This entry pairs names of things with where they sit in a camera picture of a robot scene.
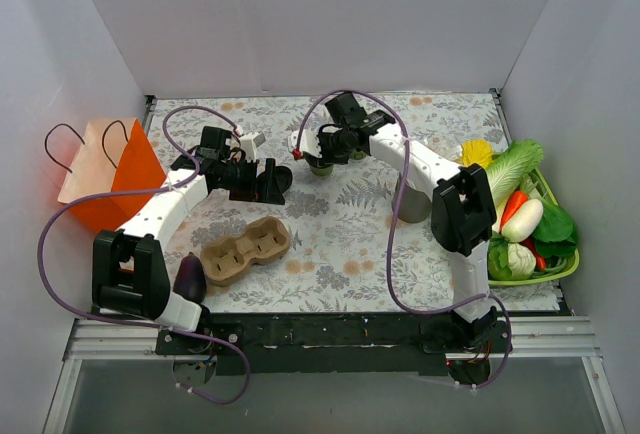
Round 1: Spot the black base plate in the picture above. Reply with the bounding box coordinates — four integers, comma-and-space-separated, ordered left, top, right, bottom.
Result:
155, 311, 511, 385

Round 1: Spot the napa cabbage toy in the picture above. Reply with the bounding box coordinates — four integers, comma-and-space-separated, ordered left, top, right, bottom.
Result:
486, 139, 544, 232

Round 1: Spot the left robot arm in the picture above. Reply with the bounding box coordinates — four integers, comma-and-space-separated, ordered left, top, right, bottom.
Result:
92, 127, 293, 354

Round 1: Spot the grey straw holder cup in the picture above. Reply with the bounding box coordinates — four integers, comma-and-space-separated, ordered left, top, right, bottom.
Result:
391, 176, 431, 224

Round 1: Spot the stack of paper cups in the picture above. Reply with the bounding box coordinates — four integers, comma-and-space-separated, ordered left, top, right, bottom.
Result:
350, 149, 367, 161

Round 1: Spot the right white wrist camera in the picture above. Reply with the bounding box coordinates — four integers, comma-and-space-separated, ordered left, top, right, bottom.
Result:
288, 129, 321, 160

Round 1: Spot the orange paper bag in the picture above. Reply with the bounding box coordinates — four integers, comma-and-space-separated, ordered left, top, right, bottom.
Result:
49, 118, 166, 234

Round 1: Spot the green plastic basket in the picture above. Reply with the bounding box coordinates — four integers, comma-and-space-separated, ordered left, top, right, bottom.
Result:
488, 169, 579, 287

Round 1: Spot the floral tablecloth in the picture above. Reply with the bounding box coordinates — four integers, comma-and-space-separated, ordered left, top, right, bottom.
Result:
99, 92, 561, 314

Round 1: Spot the green paper cup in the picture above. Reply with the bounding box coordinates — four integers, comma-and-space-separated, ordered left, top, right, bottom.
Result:
304, 154, 334, 177

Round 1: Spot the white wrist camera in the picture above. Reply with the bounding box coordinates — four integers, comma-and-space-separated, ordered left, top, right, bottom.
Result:
288, 129, 321, 160
238, 132, 266, 161

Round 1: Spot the brown cardboard cup carrier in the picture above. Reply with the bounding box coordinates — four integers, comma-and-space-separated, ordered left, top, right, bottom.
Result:
200, 216, 291, 287

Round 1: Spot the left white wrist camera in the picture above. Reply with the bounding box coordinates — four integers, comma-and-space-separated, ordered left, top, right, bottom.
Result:
238, 132, 266, 161

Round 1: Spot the purple cable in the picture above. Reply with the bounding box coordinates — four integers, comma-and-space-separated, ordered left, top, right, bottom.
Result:
37, 106, 251, 404
294, 88, 514, 390

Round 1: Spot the orange carrot toy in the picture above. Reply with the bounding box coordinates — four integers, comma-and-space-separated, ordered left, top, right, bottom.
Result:
500, 190, 529, 227

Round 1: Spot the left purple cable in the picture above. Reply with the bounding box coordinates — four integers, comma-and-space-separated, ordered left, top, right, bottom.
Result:
37, 106, 251, 404

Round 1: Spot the white radish toy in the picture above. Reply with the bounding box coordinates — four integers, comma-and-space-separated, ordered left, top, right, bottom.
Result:
501, 199, 544, 243

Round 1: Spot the black plastic cup lid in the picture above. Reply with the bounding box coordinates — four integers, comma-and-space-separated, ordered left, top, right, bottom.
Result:
274, 165, 293, 194

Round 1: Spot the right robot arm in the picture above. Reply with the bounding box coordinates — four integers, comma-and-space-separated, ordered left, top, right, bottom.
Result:
290, 91, 497, 352

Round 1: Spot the aluminium frame rail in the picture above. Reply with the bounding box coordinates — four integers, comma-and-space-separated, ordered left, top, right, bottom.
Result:
43, 315, 625, 433

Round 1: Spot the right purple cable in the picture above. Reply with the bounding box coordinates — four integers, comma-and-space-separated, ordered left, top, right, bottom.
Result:
294, 88, 514, 390

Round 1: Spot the white garlic toy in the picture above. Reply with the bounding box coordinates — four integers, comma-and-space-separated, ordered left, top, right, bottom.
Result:
507, 243, 536, 280

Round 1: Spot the purple eggplant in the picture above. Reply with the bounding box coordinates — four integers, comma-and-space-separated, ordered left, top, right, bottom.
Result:
173, 252, 207, 304

